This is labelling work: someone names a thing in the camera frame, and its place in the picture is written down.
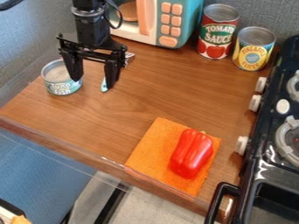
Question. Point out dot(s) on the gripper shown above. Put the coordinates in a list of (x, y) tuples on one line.
[(92, 48)]

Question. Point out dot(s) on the teal fish can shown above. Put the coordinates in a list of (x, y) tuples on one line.
[(60, 78)]

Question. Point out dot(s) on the toy microwave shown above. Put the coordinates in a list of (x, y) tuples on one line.
[(156, 20)]

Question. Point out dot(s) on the orange cloth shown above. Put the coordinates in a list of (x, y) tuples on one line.
[(155, 151)]

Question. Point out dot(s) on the red toy pepper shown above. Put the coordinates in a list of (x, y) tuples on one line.
[(191, 152)]

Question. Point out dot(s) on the red tomato can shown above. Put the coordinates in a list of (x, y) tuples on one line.
[(216, 31)]

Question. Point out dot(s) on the yellow pineapple can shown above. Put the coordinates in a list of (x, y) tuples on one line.
[(253, 49)]

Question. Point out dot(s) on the toy stove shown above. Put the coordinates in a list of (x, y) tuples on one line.
[(268, 145)]

